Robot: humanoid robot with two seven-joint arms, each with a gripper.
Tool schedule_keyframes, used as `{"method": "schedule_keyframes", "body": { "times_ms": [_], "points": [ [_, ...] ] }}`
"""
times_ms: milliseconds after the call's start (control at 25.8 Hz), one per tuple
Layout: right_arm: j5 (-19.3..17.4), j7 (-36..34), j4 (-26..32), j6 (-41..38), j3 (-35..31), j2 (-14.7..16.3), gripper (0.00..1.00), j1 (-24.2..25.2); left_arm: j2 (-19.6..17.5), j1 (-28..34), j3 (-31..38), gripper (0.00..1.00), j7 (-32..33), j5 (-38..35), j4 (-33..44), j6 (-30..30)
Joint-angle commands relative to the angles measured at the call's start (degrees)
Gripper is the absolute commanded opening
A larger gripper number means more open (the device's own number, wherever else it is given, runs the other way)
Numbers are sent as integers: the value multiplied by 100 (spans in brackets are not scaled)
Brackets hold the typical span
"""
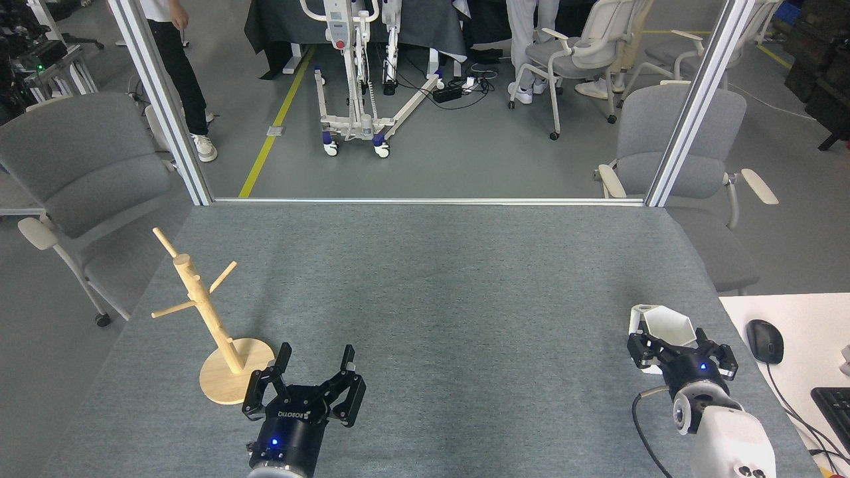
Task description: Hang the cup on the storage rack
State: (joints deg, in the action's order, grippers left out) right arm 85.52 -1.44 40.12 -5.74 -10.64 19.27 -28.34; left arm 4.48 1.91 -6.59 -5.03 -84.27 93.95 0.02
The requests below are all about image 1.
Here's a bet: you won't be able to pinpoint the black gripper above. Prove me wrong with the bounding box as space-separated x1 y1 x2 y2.
627 329 739 402
242 343 367 475

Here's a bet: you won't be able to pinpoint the white hexagonal cup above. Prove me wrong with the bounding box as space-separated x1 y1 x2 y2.
629 304 698 366

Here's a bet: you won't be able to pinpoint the wooden cup rack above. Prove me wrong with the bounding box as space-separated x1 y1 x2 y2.
151 228 275 405

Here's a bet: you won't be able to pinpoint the equipment rack with green light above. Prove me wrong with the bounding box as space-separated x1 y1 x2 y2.
0 0 104 123

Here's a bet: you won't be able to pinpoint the black computer mouse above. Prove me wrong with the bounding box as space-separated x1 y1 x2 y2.
746 319 785 365

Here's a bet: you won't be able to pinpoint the black keyboard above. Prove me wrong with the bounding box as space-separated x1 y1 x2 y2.
811 387 850 452

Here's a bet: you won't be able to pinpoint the grey office chair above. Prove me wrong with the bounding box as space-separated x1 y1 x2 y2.
0 92 193 328
593 81 779 296

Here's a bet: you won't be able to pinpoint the person's feet behind chair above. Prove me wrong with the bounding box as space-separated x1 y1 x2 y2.
575 72 626 101

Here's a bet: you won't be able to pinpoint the white office chair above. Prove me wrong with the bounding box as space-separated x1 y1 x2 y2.
644 0 784 90
509 0 648 141

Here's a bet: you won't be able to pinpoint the person in black trousers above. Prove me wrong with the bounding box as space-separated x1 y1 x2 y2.
141 0 218 163

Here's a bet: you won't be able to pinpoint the person in white trousers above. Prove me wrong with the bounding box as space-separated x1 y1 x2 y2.
506 0 560 106

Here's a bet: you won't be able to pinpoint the white stand on wheels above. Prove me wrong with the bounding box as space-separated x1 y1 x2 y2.
299 0 446 159

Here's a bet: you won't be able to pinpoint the dark cloth covered table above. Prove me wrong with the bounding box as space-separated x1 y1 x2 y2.
244 0 469 80

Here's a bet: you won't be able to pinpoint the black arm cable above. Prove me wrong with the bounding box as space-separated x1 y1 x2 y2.
631 385 675 478

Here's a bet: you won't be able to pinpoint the black mouse cable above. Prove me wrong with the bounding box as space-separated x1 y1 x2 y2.
764 362 850 465

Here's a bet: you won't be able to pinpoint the silver frame post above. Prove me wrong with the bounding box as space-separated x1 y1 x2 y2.
108 0 213 206
645 0 758 208

